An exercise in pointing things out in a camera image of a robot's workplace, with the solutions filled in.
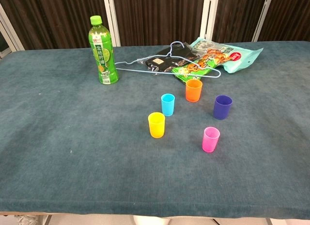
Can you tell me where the light blue plastic cup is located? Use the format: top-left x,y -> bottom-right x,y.
160,94 -> 176,117

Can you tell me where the yellow plastic cup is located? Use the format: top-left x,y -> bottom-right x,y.
148,112 -> 166,139

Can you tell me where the orange plastic cup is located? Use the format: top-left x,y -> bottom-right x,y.
185,79 -> 203,103

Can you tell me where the pink plastic cup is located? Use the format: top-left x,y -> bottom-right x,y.
201,127 -> 221,153

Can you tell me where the purple plastic cup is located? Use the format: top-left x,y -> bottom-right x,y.
213,95 -> 233,120

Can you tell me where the black item in clear packet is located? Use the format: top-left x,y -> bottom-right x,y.
137,42 -> 204,75

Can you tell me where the green snack bag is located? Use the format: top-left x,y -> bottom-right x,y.
171,47 -> 231,84

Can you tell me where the green tea drink bottle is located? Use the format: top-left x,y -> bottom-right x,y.
88,15 -> 120,85

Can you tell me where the blue felt table cover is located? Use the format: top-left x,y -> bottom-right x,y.
0,40 -> 310,220

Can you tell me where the dark slatted folding screen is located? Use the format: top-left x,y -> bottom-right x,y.
0,0 -> 310,51

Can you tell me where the teal snack bag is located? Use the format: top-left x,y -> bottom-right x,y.
188,36 -> 264,74

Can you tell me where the light blue wire hanger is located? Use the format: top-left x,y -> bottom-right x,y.
114,41 -> 221,79

